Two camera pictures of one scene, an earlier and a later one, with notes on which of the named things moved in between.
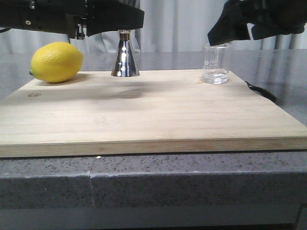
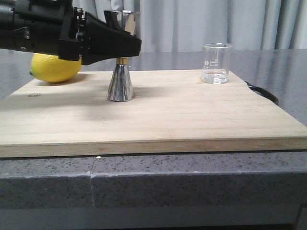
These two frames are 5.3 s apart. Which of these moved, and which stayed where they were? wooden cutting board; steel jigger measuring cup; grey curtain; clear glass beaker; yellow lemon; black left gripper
Moved: steel jigger measuring cup; black left gripper
Stayed: wooden cutting board; yellow lemon; clear glass beaker; grey curtain
